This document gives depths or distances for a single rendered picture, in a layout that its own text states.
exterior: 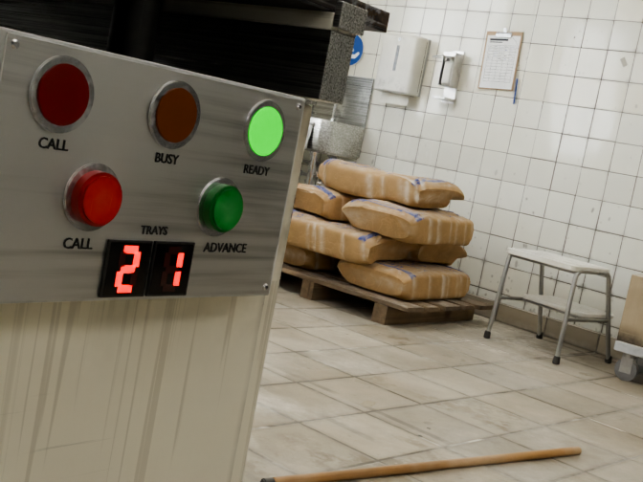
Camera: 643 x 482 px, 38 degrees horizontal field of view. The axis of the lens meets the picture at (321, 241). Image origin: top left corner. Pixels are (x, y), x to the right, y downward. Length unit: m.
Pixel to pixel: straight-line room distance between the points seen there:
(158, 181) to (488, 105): 4.85
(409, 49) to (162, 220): 5.08
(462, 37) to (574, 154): 1.00
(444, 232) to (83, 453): 4.11
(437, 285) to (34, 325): 4.18
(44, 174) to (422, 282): 4.09
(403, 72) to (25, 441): 5.11
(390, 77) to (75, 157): 5.17
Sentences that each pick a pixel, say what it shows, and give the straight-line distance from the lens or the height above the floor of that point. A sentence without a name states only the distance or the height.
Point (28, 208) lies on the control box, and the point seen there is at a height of 0.75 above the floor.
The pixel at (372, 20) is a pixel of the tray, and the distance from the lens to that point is 0.71.
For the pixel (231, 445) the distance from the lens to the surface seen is 0.73.
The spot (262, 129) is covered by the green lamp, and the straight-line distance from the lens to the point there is 0.62.
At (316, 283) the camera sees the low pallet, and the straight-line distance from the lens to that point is 4.70.
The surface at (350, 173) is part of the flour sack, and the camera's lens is 4.84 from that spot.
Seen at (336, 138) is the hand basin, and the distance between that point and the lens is 5.68.
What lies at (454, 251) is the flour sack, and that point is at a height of 0.34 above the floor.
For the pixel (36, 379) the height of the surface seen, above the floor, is 0.65.
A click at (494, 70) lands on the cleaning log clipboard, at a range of 5.39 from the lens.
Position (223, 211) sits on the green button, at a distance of 0.59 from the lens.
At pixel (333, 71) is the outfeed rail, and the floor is 0.86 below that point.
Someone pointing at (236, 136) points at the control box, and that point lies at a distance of 0.60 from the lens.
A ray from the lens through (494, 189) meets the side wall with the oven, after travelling 5.29.
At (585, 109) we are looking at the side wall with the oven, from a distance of 5.09.
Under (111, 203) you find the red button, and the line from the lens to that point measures 0.53.
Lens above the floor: 0.82
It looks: 6 degrees down
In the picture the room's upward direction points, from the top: 11 degrees clockwise
